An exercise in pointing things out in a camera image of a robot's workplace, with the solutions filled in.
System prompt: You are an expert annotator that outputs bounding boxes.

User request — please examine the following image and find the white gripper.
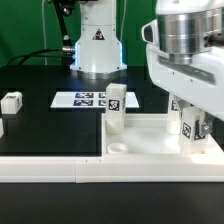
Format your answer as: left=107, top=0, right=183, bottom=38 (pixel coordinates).
left=141, top=20, right=224, bottom=135

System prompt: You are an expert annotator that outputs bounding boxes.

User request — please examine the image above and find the white square tabletop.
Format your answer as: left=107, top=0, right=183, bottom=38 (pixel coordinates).
left=101, top=114, right=217, bottom=156

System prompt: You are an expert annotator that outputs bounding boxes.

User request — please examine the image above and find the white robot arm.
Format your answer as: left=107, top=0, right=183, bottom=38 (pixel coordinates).
left=71, top=0, right=224, bottom=135

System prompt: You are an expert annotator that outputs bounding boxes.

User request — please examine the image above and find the white base tag plate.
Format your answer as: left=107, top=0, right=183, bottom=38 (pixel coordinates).
left=51, top=91, right=139, bottom=109

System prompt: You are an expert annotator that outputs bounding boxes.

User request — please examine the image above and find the white L-shaped obstacle wall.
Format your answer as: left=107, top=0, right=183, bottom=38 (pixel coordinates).
left=0, top=117, right=224, bottom=184

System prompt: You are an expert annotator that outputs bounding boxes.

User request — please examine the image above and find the black cable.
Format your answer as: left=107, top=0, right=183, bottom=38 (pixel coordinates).
left=6, top=48, right=76, bottom=66

